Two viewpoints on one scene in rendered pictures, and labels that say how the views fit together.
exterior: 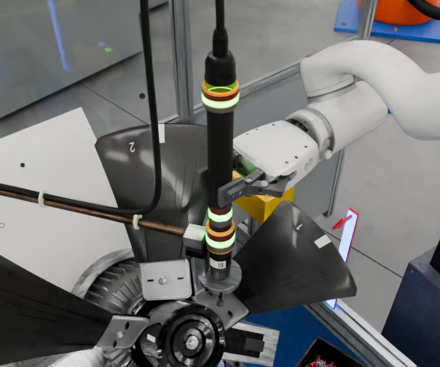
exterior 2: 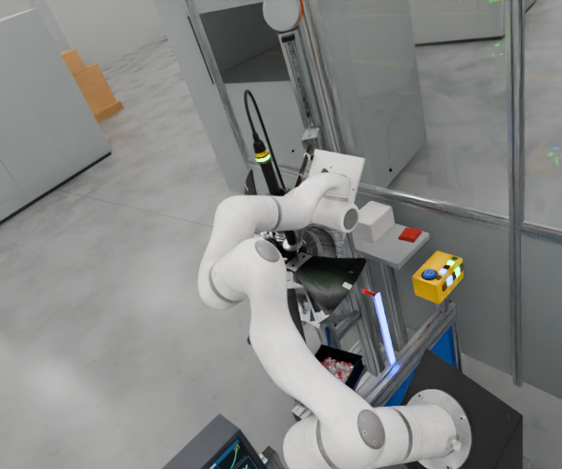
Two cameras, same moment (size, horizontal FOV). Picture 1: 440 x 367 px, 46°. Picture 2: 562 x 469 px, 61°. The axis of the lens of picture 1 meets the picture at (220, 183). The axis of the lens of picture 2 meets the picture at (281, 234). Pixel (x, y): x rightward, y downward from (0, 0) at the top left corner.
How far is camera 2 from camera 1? 152 cm
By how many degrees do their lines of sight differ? 72
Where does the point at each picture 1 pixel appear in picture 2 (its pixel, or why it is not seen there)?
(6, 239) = not seen: hidden behind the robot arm
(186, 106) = (513, 215)
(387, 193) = not seen: outside the picture
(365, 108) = (327, 211)
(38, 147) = (339, 164)
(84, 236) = not seen: hidden behind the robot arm
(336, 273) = (331, 300)
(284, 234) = (344, 268)
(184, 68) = (512, 185)
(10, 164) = (327, 164)
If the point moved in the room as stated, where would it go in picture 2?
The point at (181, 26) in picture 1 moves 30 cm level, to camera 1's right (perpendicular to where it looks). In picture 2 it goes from (511, 154) to (560, 195)
